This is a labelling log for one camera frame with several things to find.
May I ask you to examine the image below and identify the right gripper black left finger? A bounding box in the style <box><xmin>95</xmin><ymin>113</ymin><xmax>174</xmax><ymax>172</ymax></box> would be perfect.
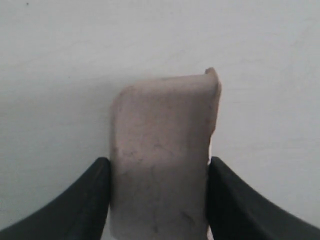
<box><xmin>0</xmin><ymin>157</ymin><xmax>111</xmax><ymax>240</ymax></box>

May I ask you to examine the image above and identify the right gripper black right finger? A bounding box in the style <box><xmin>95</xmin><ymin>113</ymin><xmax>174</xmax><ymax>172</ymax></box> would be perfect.
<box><xmin>206</xmin><ymin>156</ymin><xmax>320</xmax><ymax>240</ymax></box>

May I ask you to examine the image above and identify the beige paper pulp tray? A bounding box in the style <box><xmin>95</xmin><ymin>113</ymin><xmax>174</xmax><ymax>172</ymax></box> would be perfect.
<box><xmin>109</xmin><ymin>67</ymin><xmax>222</xmax><ymax>240</ymax></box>

